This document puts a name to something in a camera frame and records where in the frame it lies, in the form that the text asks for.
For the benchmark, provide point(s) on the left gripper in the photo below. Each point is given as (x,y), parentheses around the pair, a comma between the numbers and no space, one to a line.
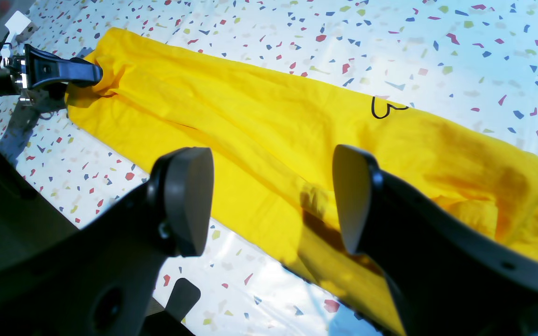
(23,121)

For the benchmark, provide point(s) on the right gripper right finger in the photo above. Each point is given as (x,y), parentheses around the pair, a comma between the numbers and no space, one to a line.
(444,277)

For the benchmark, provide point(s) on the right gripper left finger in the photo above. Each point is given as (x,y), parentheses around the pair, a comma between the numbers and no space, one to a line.
(99,281)

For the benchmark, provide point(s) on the yellow T-shirt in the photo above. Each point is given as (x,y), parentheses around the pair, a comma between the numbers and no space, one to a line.
(273,136)

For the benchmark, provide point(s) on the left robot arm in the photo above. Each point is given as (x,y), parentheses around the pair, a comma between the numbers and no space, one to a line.
(35,70)

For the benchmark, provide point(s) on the terrazzo patterned tablecloth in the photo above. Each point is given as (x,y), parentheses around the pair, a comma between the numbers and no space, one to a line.
(472,61)

